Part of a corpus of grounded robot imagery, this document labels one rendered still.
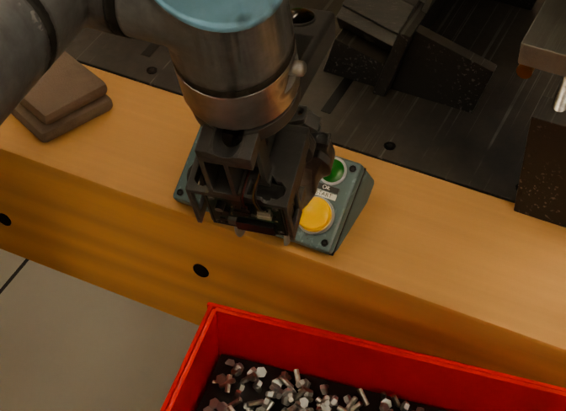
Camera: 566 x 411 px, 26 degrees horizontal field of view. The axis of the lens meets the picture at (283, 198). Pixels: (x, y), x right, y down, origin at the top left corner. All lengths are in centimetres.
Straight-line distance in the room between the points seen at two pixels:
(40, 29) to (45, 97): 49
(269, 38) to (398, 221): 40
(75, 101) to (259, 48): 47
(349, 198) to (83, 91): 28
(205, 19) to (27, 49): 9
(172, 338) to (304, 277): 110
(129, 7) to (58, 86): 48
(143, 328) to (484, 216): 116
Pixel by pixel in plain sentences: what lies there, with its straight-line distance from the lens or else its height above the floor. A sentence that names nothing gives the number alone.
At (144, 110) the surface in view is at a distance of 116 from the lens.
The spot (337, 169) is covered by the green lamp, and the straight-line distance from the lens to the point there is 102.
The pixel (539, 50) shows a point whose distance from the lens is 87.
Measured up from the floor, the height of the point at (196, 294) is 80.
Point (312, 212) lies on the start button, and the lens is 100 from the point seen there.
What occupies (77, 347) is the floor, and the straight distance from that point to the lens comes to 213.
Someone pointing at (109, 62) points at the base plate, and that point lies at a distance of 122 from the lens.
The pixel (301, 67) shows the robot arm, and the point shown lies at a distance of 74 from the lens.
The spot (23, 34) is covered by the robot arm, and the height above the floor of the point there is 127.
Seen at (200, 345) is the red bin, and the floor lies 92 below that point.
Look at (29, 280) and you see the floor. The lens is 225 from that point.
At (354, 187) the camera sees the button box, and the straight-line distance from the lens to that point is 102.
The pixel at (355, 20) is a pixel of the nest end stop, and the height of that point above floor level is 97.
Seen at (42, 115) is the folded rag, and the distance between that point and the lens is 113.
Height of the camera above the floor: 165
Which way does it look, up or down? 45 degrees down
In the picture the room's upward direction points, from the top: straight up
